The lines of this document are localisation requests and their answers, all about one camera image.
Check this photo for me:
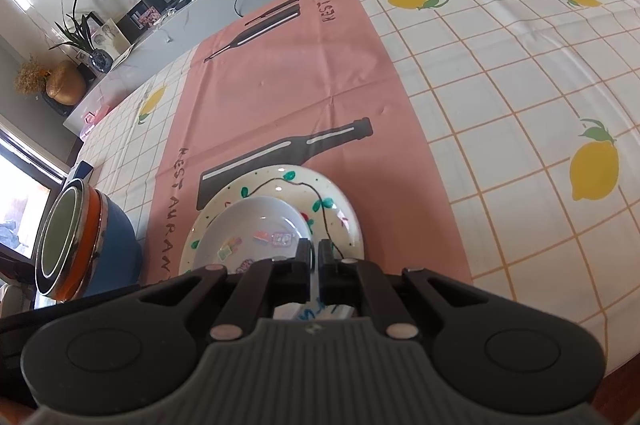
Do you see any green leafy plant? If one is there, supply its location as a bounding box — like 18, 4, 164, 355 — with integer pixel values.
49, 0, 98, 56

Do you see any dried flower bunch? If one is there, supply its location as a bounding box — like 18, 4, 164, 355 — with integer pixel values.
12, 55, 51, 96

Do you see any blue and white box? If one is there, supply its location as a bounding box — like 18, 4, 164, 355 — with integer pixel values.
67, 161, 96, 182

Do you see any steel bowl with orange band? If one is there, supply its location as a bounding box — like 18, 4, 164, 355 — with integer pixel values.
34, 177, 141, 301

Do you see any white chair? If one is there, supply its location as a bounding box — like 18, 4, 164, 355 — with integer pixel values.
0, 282, 36, 317

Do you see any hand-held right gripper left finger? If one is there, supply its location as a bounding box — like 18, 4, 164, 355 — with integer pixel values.
137, 239, 315, 340

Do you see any gold round vase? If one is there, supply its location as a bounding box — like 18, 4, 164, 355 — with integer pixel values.
46, 60, 87, 106

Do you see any checked lemon-print tablecloth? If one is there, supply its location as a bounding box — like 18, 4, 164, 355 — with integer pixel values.
80, 0, 640, 381

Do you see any white fruit-painted plate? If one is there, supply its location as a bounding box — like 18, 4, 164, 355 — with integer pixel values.
178, 164, 364, 321

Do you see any small white sticker plate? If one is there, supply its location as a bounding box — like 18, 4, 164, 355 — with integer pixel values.
192, 196, 312, 277

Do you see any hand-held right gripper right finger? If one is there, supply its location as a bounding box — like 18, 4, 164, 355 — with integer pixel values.
318, 241, 488, 340

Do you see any window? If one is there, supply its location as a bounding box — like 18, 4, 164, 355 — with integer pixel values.
0, 127, 66, 266

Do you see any pink plastic box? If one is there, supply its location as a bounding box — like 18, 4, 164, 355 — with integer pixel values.
80, 105, 113, 140

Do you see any framed picture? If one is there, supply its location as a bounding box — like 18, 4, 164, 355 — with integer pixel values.
95, 17, 132, 58

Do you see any pink bottle-print cloth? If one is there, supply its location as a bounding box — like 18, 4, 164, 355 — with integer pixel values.
142, 0, 473, 288

